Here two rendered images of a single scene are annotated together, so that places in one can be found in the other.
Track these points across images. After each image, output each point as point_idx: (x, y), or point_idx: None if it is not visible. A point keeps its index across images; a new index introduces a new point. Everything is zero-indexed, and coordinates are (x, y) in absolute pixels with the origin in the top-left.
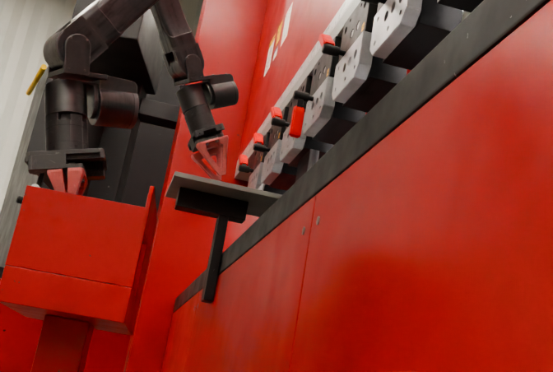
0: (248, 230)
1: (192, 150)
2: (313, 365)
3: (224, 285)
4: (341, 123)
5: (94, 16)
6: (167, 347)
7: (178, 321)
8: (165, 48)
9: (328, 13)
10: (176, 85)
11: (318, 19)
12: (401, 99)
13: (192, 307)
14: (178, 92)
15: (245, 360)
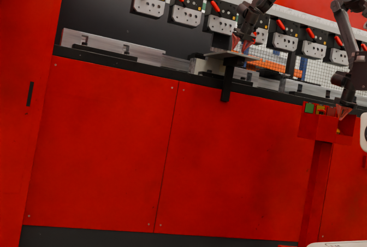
0: (276, 93)
1: (243, 38)
2: (345, 150)
3: (246, 101)
4: (256, 43)
5: None
6: (60, 82)
7: (106, 76)
8: None
9: None
10: (255, 9)
11: None
12: None
13: (160, 83)
14: (258, 16)
15: (295, 139)
